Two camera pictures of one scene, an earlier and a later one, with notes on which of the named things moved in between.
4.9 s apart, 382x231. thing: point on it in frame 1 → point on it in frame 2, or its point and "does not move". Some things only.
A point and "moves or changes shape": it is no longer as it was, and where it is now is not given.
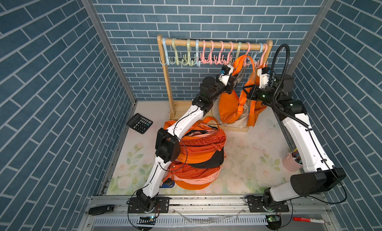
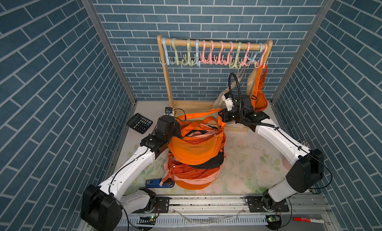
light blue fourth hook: [197, 62] does not move
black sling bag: [216, 161] does not move
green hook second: [173, 45] does not move
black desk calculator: [140, 123] does not move
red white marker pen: [310, 220] does not move
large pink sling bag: [195, 180] does not move
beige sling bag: [242, 122] moves or changes shape
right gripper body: [262, 97] → [232, 116]
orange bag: [230, 103] → [201, 137]
